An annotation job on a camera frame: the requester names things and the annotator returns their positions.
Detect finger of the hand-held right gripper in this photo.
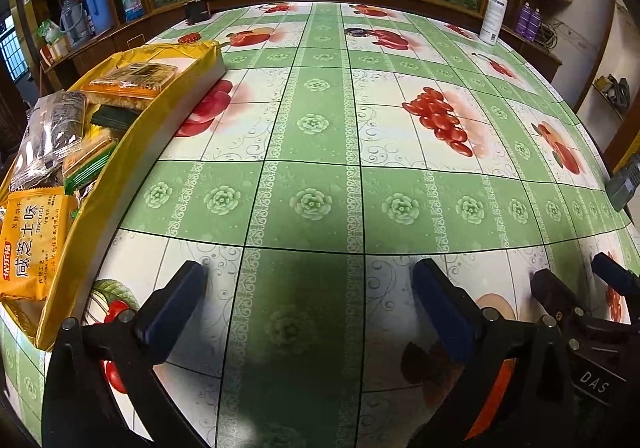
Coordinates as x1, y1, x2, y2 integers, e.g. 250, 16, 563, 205
530, 269, 582, 330
591, 251, 640, 303

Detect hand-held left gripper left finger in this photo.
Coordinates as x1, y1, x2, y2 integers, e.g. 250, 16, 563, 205
46, 259, 207, 448

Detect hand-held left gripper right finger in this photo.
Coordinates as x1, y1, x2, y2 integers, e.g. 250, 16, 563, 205
409, 257, 572, 448

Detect orange biscuit packet with characters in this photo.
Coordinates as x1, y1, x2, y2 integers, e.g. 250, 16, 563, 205
0, 184, 79, 305

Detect cracker packet with yellow label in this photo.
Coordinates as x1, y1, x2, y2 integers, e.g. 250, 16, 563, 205
61, 127, 119, 195

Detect dark green snack packet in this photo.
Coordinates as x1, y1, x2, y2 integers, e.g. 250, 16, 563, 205
89, 102, 147, 132

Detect clear packet of dark snacks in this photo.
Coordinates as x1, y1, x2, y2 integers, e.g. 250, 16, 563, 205
9, 89, 89, 195

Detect long yellow tray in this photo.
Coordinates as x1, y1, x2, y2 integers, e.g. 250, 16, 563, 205
0, 40, 227, 353

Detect clear orange-edged cracker packet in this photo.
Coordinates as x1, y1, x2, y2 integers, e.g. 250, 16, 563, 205
80, 59, 179, 107

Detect fruit print green tablecloth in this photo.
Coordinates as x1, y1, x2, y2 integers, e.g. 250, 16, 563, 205
0, 1, 640, 448

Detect white spray bottle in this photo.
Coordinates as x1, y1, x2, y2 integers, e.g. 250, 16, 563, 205
478, 0, 507, 47

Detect small black box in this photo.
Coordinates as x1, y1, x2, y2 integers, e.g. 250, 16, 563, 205
184, 0, 212, 25

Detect grey water jug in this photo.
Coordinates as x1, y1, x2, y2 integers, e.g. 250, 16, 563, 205
59, 0, 92, 47

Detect blue thermos jug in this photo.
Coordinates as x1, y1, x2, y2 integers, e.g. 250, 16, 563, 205
81, 0, 114, 35

